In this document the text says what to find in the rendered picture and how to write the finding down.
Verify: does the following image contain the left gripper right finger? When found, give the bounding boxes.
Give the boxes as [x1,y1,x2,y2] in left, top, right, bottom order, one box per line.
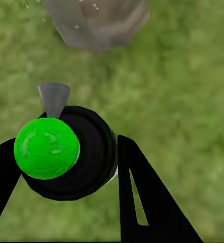
[117,135,203,243]

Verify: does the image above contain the pesticide atomizer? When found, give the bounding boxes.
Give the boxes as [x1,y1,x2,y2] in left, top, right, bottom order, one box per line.
[14,82,118,201]

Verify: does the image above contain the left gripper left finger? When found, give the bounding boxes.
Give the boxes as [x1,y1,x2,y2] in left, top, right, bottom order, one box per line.
[0,138,21,215]

